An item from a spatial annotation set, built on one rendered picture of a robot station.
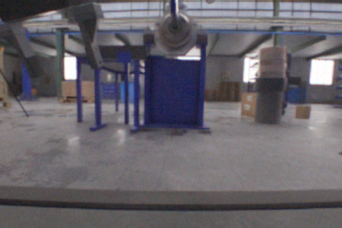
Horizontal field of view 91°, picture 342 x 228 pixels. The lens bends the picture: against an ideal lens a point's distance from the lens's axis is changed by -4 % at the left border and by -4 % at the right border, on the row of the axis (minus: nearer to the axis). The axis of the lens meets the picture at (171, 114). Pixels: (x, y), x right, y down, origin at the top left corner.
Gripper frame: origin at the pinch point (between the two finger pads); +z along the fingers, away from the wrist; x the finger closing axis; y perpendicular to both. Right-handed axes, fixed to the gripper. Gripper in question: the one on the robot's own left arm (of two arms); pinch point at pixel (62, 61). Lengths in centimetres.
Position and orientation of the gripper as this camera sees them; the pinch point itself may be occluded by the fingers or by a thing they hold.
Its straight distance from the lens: 40.5
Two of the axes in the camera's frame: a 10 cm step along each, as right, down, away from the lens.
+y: 0.6, -4.9, 8.7
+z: 1.4, 8.7, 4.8
